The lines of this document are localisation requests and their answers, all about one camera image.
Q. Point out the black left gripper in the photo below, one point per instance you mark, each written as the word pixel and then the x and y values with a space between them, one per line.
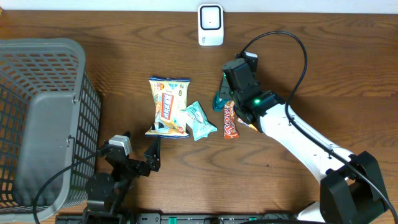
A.
pixel 152 157

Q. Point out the blue mouthwash bottle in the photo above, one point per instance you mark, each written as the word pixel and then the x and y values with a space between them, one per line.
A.
pixel 220 101

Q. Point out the yellow snack bag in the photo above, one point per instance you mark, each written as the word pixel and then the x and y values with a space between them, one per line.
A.
pixel 170 98

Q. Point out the orange small snack packet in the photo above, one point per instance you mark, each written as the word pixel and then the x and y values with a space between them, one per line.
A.
pixel 247 125

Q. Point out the white barcode scanner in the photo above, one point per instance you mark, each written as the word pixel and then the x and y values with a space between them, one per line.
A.
pixel 210 25

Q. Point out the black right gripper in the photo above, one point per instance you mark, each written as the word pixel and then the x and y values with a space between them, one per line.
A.
pixel 223 91

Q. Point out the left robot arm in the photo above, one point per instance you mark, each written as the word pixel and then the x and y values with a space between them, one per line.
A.
pixel 106 191

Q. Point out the orange chocolate bar wrapper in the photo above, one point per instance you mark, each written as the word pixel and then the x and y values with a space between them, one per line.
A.
pixel 230 131

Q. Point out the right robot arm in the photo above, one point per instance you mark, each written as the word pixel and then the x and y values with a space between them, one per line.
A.
pixel 352 189

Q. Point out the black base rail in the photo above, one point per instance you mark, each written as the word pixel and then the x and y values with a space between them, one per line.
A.
pixel 145 218

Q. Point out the grey plastic basket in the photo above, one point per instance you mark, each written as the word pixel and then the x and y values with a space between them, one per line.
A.
pixel 50 116

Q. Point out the teal small snack packet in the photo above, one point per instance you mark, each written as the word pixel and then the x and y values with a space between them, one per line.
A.
pixel 197 120

